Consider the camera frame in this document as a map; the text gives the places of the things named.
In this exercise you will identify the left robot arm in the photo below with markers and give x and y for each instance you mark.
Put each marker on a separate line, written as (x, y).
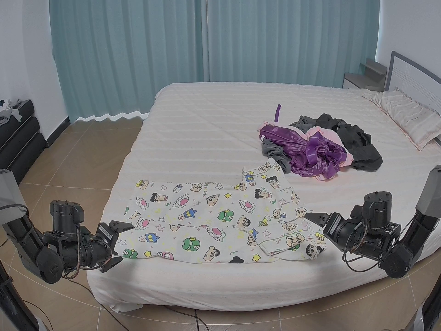
(41, 257)

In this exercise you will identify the pink garment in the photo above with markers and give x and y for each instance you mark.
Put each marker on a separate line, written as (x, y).
(325, 133)

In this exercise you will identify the white printed pyjama top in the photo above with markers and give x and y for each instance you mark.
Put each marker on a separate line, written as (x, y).
(206, 226)

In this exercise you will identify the pile of clothes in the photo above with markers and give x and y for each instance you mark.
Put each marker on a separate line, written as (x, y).
(7, 112)

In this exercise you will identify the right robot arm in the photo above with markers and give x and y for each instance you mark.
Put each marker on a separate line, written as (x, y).
(396, 260)

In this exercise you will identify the cream striped pillow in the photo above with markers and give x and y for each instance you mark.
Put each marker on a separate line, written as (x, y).
(406, 116)

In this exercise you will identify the dark grey garment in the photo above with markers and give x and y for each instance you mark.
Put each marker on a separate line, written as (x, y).
(361, 150)

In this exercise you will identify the blue-green curtain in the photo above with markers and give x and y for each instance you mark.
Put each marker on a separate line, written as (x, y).
(137, 47)
(293, 29)

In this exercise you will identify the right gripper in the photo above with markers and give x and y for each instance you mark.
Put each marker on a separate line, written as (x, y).
(334, 229)

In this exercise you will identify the grey bedside table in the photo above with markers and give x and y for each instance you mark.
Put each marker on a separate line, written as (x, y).
(365, 79)

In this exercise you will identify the black chest of drawers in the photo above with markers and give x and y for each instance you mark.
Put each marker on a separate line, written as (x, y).
(17, 140)

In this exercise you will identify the purple satin garment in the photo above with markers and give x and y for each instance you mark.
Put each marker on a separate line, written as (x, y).
(310, 153)

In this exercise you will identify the bed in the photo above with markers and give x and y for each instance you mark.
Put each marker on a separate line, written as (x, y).
(206, 126)

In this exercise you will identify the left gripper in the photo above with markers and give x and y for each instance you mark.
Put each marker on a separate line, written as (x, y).
(106, 236)

